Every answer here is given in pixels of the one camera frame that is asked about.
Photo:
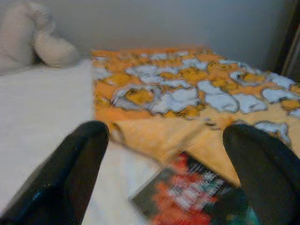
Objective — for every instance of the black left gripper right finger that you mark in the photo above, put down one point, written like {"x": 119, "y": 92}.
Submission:
{"x": 269, "y": 173}

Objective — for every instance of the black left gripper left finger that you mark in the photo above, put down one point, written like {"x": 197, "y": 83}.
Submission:
{"x": 58, "y": 178}

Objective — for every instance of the dark book with red cover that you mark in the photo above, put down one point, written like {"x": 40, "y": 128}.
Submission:
{"x": 187, "y": 197}

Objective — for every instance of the bed with white mattress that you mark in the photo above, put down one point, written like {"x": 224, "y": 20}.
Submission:
{"x": 42, "y": 105}

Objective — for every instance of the yellow cartoon egg blanket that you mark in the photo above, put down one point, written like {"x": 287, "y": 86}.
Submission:
{"x": 187, "y": 93}

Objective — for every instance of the grey-brown wardrobe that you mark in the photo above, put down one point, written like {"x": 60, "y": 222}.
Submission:
{"x": 289, "y": 35}

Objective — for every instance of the beige plush toy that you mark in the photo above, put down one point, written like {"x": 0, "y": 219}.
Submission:
{"x": 23, "y": 39}

